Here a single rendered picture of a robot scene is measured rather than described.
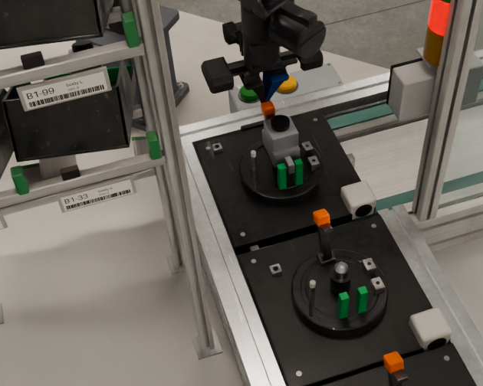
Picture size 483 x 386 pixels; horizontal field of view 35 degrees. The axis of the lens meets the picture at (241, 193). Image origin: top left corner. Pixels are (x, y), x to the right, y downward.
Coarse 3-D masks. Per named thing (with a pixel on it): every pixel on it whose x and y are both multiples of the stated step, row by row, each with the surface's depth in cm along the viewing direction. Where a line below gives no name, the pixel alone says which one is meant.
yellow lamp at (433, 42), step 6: (426, 30) 100; (426, 36) 100; (432, 36) 99; (438, 36) 98; (426, 42) 101; (432, 42) 99; (438, 42) 99; (426, 48) 101; (432, 48) 100; (438, 48) 99; (426, 54) 102; (432, 54) 101; (438, 54) 100; (426, 60) 102; (432, 60) 101; (438, 60) 101
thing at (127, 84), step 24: (120, 72) 91; (96, 96) 86; (120, 96) 86; (24, 120) 86; (48, 120) 86; (72, 120) 87; (96, 120) 87; (120, 120) 87; (24, 144) 87; (48, 144) 88; (72, 144) 88; (96, 144) 88; (120, 144) 88
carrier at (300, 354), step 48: (288, 240) 120; (336, 240) 120; (384, 240) 119; (288, 288) 115; (336, 288) 110; (384, 288) 110; (288, 336) 109; (336, 336) 109; (384, 336) 109; (432, 336) 106; (288, 384) 105
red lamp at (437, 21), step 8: (432, 0) 96; (440, 0) 94; (432, 8) 96; (440, 8) 95; (448, 8) 94; (432, 16) 97; (440, 16) 96; (432, 24) 98; (440, 24) 97; (440, 32) 97
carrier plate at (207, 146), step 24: (312, 120) 137; (240, 144) 134; (312, 144) 134; (336, 144) 133; (216, 168) 131; (336, 168) 130; (216, 192) 128; (240, 192) 127; (336, 192) 126; (240, 216) 124; (264, 216) 124; (288, 216) 124; (312, 216) 123; (336, 216) 123; (240, 240) 121; (264, 240) 121
